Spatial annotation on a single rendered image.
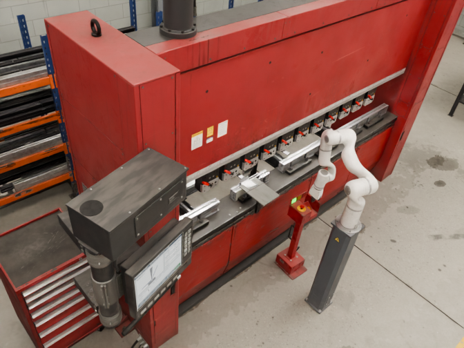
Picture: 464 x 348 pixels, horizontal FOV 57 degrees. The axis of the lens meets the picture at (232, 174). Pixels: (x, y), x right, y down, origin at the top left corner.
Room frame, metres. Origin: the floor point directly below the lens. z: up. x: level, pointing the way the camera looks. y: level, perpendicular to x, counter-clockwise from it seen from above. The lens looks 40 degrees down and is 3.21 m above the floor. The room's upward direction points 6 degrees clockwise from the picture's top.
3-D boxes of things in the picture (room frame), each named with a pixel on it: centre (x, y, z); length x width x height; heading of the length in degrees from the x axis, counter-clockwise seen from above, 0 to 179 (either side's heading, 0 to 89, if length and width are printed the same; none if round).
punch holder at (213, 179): (2.23, 0.17, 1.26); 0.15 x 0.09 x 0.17; 137
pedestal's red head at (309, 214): (2.57, -0.63, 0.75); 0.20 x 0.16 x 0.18; 133
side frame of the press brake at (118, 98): (1.95, 0.68, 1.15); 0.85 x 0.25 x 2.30; 47
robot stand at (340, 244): (2.20, -0.88, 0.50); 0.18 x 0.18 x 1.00; 46
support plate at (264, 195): (2.44, -0.23, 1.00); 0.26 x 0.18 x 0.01; 47
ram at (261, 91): (3.02, -0.56, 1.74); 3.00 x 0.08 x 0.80; 137
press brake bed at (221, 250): (2.99, -0.60, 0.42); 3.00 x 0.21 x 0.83; 137
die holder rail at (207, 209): (2.14, 0.26, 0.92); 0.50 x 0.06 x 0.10; 137
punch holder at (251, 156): (2.53, -0.10, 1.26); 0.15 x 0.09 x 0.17; 137
